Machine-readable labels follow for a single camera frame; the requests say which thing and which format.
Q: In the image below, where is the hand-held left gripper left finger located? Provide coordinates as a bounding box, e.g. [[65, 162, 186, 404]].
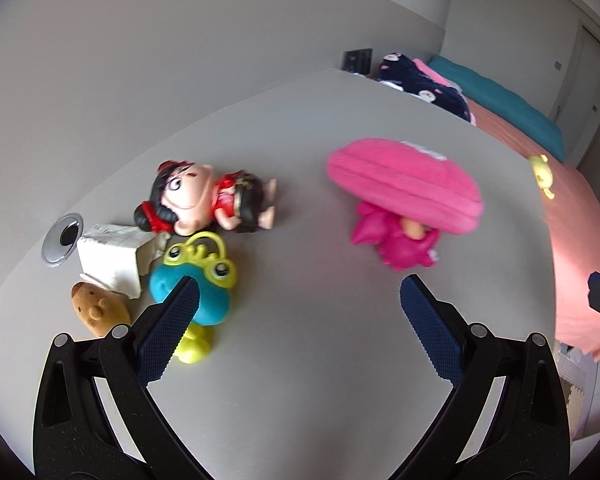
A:
[[32, 275, 216, 480]]

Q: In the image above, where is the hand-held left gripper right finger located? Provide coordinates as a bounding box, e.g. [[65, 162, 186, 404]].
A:
[[400, 274, 573, 480]]

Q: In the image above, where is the green and blue frog toy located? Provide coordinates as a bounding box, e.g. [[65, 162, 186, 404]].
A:
[[149, 231, 238, 365]]

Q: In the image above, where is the brown plush toy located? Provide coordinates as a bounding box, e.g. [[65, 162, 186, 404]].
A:
[[71, 281, 132, 338]]

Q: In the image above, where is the magenta plastic toy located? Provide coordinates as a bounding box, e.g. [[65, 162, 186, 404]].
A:
[[351, 200, 441, 272]]

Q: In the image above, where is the crumpled white carton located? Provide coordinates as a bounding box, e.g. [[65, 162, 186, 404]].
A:
[[76, 224, 173, 300]]

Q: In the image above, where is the foam floor mat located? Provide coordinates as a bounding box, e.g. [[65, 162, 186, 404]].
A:
[[557, 342, 600, 436]]

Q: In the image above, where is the cartoon girl figure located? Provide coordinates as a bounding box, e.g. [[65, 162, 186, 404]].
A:
[[132, 160, 278, 236]]

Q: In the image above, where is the yellow plush toy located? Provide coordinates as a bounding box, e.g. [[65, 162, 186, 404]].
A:
[[527, 154, 557, 201]]

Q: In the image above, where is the pink macaron cushion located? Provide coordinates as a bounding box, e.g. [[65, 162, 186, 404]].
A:
[[327, 137, 482, 235]]

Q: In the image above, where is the white door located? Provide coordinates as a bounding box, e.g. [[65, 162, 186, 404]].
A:
[[555, 22, 600, 181]]

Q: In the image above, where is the teal pillow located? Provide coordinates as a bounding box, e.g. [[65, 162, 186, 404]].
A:
[[426, 55, 566, 163]]

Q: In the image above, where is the dark patterned cloth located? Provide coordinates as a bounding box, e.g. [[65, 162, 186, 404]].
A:
[[377, 52, 476, 126]]

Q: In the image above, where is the pink cloth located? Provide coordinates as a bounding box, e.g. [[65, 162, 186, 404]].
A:
[[412, 58, 463, 88]]

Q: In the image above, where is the silver cable grommet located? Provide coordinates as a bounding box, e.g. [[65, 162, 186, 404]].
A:
[[41, 213, 84, 264]]

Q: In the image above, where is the black wall outlet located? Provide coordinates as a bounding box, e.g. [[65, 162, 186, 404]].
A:
[[344, 48, 373, 73]]

